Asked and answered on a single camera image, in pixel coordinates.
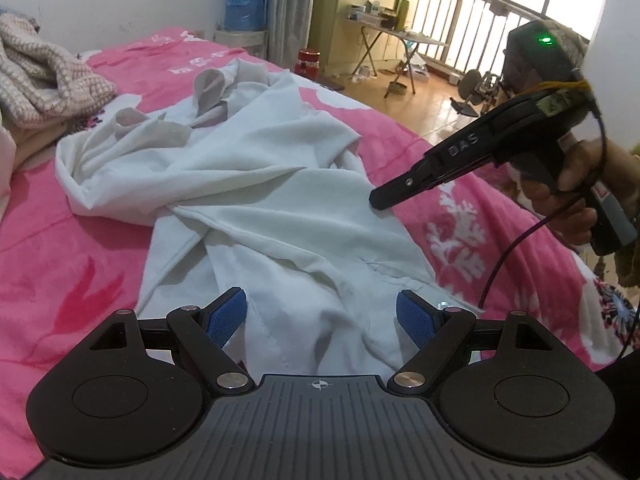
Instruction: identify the beige knit sweater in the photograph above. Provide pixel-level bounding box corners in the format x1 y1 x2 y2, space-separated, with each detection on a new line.
0 12 118 131

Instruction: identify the pink floral bed blanket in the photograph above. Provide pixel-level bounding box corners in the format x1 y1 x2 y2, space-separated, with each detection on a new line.
0 27 632 461

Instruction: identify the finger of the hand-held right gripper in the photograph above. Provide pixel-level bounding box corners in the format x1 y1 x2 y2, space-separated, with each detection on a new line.
369 159 451 211

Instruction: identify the folding table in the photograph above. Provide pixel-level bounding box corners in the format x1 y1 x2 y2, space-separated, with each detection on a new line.
340 12 446 98

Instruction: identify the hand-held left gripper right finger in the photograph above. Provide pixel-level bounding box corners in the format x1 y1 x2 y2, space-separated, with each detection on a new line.
387 290 551 396

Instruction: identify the grey curtain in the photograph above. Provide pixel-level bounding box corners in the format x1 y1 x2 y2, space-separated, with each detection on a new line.
265 0 321 71

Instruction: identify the white water dispenser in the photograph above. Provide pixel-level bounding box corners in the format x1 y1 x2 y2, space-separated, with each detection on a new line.
214 29 270 58

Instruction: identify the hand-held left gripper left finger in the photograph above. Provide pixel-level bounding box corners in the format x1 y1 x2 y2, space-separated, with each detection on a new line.
89 287 256 396

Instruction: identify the person's right hand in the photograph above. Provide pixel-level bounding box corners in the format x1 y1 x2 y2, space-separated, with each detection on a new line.
520 137 608 247

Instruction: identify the white button shirt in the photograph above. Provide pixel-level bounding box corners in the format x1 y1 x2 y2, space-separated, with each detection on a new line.
54 57 483 376

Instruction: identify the blue water bottle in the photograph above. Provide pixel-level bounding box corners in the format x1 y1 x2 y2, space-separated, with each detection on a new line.
223 0 268 32

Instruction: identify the red thermos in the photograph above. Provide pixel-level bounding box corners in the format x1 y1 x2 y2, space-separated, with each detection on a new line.
295 48 322 80

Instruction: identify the balcony railing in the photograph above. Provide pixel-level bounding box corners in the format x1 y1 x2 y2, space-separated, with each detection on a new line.
410 0 601 81

